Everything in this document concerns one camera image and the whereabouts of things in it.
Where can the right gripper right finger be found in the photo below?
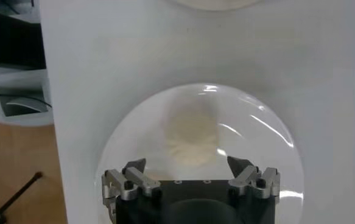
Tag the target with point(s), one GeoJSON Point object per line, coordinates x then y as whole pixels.
{"type": "Point", "coordinates": [244, 179]}

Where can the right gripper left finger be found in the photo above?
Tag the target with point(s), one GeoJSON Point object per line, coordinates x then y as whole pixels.
{"type": "Point", "coordinates": [140, 181]}

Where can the white steamed baozi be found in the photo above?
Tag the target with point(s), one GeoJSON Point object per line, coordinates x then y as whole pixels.
{"type": "Point", "coordinates": [192, 137]}

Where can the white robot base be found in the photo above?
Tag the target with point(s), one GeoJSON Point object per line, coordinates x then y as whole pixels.
{"type": "Point", "coordinates": [19, 79]}

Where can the white round plate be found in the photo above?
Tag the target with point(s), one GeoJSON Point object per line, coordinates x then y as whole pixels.
{"type": "Point", "coordinates": [134, 137]}

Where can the black metal rod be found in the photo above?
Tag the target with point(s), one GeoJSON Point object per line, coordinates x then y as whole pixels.
{"type": "Point", "coordinates": [19, 193]}

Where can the cream electric cooker pot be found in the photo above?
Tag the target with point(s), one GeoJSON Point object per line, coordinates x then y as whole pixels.
{"type": "Point", "coordinates": [216, 3]}

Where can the black machine housing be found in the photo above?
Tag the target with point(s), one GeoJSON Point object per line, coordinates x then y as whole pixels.
{"type": "Point", "coordinates": [12, 42]}

